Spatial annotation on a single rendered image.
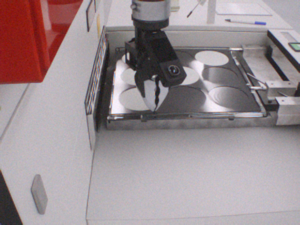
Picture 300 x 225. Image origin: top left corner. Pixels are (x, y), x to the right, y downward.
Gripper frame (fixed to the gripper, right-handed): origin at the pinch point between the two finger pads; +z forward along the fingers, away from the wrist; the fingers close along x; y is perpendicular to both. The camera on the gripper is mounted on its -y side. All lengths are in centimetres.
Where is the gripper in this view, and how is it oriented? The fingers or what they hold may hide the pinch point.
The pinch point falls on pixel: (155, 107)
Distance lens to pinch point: 73.0
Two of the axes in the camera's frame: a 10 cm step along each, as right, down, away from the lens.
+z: 0.0, 8.1, 5.8
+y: -4.9, -5.1, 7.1
